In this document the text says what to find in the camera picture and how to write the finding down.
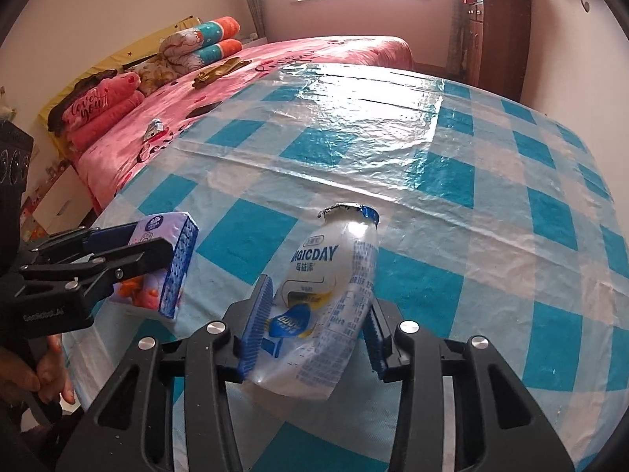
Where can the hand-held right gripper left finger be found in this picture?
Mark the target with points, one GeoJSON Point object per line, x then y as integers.
{"type": "Point", "coordinates": [255, 324]}

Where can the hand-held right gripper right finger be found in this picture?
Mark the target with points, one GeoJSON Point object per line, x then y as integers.
{"type": "Point", "coordinates": [376, 341]}

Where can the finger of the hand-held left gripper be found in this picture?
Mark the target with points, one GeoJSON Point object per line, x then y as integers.
{"type": "Point", "coordinates": [147, 255]}
{"type": "Point", "coordinates": [118, 236]}

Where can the white milk pouch blue print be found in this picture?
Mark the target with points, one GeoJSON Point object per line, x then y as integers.
{"type": "Point", "coordinates": [324, 275]}

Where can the person's left hand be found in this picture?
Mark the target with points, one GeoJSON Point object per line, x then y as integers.
{"type": "Point", "coordinates": [39, 373]}

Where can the white bedside cabinet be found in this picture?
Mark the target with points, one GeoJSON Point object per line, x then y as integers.
{"type": "Point", "coordinates": [64, 201]}

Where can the small silver wrapper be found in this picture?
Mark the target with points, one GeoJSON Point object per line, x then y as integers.
{"type": "Point", "coordinates": [156, 130]}

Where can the pink folded blankets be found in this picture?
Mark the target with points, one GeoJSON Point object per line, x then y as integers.
{"type": "Point", "coordinates": [105, 123]}

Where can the person's dark clothing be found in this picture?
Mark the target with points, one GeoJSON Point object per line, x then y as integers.
{"type": "Point", "coordinates": [19, 445]}

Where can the pink script pillow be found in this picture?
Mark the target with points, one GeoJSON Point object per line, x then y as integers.
{"type": "Point", "coordinates": [98, 98]}

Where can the black phone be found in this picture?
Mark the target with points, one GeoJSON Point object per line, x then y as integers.
{"type": "Point", "coordinates": [204, 109]}

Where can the floral pillow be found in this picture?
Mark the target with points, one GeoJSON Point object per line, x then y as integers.
{"type": "Point", "coordinates": [157, 76]}

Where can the blue checked tablecloth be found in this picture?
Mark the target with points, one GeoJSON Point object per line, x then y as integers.
{"type": "Point", "coordinates": [442, 182]}

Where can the brown cloth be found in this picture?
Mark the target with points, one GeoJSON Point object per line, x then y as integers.
{"type": "Point", "coordinates": [218, 71]}

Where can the bed with pink sheet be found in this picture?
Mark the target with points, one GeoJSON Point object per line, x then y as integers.
{"type": "Point", "coordinates": [295, 54]}

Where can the grey curtain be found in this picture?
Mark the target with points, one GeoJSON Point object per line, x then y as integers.
{"type": "Point", "coordinates": [253, 0]}

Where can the wooden wardrobe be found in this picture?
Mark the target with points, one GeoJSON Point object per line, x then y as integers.
{"type": "Point", "coordinates": [501, 44]}

